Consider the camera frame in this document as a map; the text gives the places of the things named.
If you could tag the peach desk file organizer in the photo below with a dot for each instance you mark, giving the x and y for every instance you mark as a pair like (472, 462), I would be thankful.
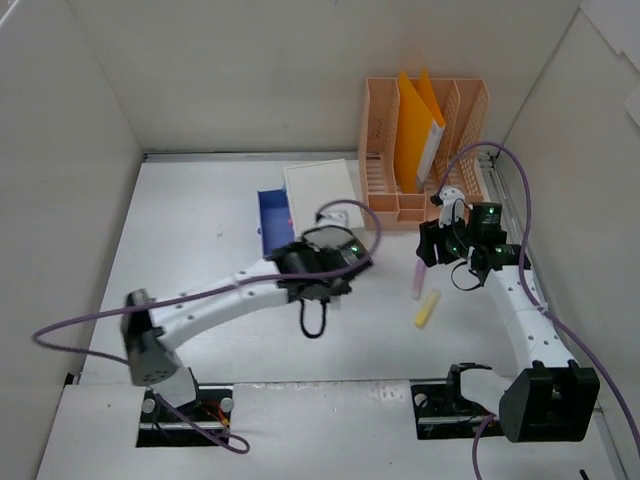
(464, 103)

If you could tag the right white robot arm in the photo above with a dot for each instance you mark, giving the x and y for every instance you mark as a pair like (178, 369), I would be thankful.
(553, 397)

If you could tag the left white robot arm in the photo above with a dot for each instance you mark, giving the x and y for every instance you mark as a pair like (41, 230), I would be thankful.
(153, 332)

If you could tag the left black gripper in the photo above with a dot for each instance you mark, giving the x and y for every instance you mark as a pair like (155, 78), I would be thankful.
(350, 255)

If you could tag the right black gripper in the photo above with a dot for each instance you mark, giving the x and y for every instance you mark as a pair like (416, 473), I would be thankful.
(430, 245)

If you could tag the purple blue drawer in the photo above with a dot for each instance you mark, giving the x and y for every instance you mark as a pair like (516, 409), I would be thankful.
(275, 224)

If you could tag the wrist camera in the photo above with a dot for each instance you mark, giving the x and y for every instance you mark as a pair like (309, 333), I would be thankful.
(451, 203)
(334, 218)

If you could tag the white drawer box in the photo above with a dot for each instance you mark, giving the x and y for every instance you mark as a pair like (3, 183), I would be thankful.
(311, 185)

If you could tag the orange document folder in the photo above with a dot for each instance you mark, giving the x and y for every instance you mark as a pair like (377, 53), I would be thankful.
(420, 129)

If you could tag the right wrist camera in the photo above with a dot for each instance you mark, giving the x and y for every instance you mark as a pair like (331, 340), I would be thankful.
(451, 203)

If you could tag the pastel yellow highlighter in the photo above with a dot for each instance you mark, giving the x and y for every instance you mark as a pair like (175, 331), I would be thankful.
(424, 313)

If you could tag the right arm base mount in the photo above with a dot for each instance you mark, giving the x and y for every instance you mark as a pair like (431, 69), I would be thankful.
(440, 415)

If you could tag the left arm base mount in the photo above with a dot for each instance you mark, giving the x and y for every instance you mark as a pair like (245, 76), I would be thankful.
(159, 427)

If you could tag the pastel pink highlighter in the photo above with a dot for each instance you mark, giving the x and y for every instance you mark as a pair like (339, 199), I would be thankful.
(418, 280)

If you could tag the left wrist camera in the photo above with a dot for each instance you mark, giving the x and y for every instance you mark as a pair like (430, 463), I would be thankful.
(334, 218)

